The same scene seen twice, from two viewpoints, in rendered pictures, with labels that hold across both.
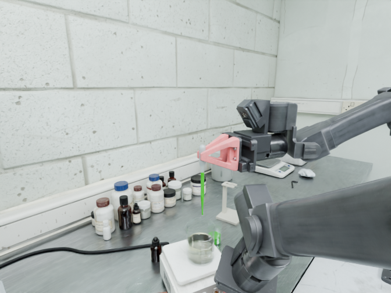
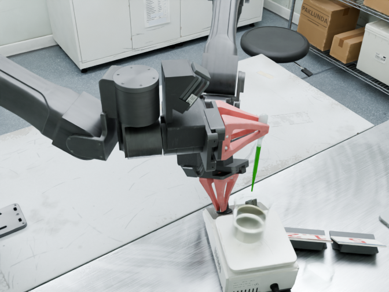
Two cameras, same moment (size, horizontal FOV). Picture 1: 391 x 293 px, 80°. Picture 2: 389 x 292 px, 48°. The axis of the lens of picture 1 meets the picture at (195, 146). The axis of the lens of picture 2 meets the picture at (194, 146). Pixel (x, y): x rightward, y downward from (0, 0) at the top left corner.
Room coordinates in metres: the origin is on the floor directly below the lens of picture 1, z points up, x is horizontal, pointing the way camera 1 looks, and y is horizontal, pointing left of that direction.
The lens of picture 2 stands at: (0.96, 0.00, 1.60)
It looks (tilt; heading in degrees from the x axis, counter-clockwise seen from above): 39 degrees down; 193
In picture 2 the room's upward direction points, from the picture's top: 2 degrees clockwise
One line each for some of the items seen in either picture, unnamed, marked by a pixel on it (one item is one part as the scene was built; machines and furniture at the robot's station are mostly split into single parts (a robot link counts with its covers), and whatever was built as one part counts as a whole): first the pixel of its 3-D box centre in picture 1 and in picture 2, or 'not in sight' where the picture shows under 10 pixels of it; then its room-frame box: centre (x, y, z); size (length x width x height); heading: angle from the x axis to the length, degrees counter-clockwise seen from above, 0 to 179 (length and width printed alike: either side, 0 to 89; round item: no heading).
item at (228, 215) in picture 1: (231, 200); not in sight; (0.75, -0.13, 0.96); 0.08 x 0.08 x 0.13; 56
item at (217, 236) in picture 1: (214, 232); not in sight; (0.62, -0.06, 0.93); 0.04 x 0.04 x 0.06
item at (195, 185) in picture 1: (198, 185); not in sight; (0.96, -0.01, 0.94); 0.07 x 0.07 x 0.07
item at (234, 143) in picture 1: (217, 152); (237, 131); (0.46, -0.05, 1.22); 0.09 x 0.07 x 0.07; 114
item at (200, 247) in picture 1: (199, 242); (251, 218); (0.44, -0.01, 1.03); 0.07 x 0.06 x 0.08; 115
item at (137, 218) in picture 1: (136, 212); not in sight; (0.72, 0.20, 0.94); 0.03 x 0.03 x 0.07
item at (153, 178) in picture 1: (154, 188); not in sight; (0.87, 0.17, 0.96); 0.06 x 0.06 x 0.11
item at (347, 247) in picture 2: not in sight; (356, 238); (0.35, 0.20, 0.92); 0.09 x 0.06 x 0.04; 99
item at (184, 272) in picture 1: (194, 256); (254, 238); (0.45, 0.00, 0.98); 0.12 x 0.12 x 0.01; 24
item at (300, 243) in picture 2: not in sight; (305, 234); (0.36, 0.10, 0.92); 0.09 x 0.06 x 0.04; 99
